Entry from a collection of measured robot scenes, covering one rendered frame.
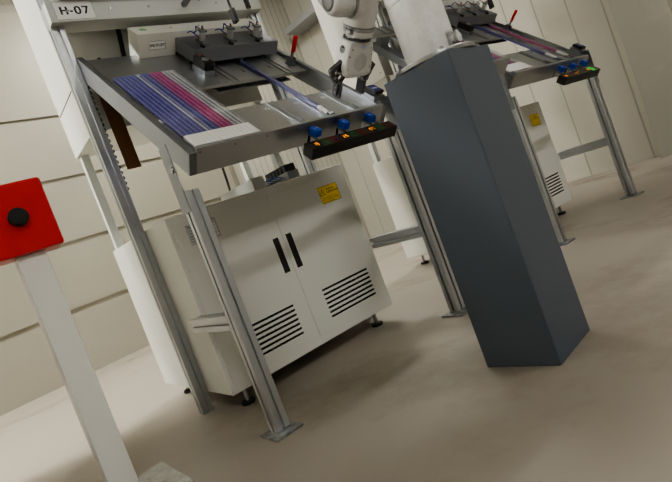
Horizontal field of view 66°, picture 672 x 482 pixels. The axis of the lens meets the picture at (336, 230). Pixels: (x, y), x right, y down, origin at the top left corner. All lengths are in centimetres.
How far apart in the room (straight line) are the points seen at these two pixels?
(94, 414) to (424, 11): 115
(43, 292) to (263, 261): 67
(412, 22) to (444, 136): 26
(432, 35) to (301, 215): 83
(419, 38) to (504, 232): 46
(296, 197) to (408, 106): 71
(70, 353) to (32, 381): 264
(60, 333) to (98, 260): 281
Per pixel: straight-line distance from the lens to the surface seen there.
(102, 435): 136
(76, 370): 134
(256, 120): 153
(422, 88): 118
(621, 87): 432
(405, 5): 124
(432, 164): 119
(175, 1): 209
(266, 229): 171
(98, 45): 210
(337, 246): 185
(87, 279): 408
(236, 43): 197
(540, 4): 450
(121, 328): 412
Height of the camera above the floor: 48
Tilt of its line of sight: 3 degrees down
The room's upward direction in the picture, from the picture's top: 21 degrees counter-clockwise
